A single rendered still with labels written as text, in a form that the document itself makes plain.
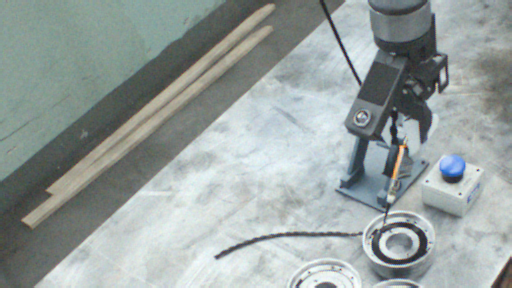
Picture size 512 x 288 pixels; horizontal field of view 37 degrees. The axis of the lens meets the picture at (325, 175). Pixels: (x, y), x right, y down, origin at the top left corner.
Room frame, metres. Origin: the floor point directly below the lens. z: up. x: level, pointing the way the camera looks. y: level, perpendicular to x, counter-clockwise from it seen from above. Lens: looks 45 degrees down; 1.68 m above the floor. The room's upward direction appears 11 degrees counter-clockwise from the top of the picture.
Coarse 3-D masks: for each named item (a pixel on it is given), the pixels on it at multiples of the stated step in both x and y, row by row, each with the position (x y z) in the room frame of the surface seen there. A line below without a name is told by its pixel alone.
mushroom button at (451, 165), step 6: (450, 156) 0.80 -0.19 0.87; (456, 156) 0.80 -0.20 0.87; (444, 162) 0.79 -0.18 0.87; (450, 162) 0.79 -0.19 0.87; (456, 162) 0.79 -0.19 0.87; (462, 162) 0.79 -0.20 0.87; (444, 168) 0.78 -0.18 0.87; (450, 168) 0.78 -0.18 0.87; (456, 168) 0.78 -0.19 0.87; (462, 168) 0.78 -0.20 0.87; (444, 174) 0.78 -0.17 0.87; (450, 174) 0.77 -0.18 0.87; (456, 174) 0.77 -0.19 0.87
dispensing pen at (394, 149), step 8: (392, 144) 0.77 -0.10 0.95; (400, 144) 0.78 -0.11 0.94; (392, 152) 0.76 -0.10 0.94; (392, 160) 0.76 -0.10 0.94; (384, 168) 0.76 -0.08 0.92; (392, 168) 0.75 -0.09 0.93; (392, 176) 0.74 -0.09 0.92; (392, 184) 0.75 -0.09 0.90; (392, 192) 0.74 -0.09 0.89; (392, 200) 0.74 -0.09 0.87; (384, 216) 0.73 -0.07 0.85
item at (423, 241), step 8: (392, 224) 0.73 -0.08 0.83; (400, 224) 0.73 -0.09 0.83; (408, 224) 0.73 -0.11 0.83; (376, 232) 0.72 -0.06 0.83; (384, 232) 0.72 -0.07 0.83; (416, 232) 0.71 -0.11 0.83; (376, 240) 0.71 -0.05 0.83; (424, 240) 0.69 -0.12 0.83; (376, 248) 0.69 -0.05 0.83; (424, 248) 0.68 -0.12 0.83; (376, 256) 0.68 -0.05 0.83; (384, 256) 0.68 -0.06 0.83; (416, 256) 0.66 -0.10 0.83; (392, 264) 0.66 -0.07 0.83; (400, 264) 0.66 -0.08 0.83
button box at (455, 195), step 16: (432, 176) 0.80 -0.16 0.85; (448, 176) 0.79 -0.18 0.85; (464, 176) 0.78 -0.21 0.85; (480, 176) 0.78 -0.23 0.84; (432, 192) 0.77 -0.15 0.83; (448, 192) 0.76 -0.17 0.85; (464, 192) 0.75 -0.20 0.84; (480, 192) 0.78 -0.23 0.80; (448, 208) 0.76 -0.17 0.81; (464, 208) 0.75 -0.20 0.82
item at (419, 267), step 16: (368, 224) 0.73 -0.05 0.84; (384, 224) 0.73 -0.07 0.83; (416, 224) 0.72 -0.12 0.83; (368, 240) 0.71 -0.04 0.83; (384, 240) 0.70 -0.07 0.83; (400, 240) 0.71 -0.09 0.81; (416, 240) 0.69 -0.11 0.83; (432, 240) 0.69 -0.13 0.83; (368, 256) 0.67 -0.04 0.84; (400, 256) 0.67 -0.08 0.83; (432, 256) 0.66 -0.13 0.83; (384, 272) 0.65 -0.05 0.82; (400, 272) 0.64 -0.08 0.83; (416, 272) 0.64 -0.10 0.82
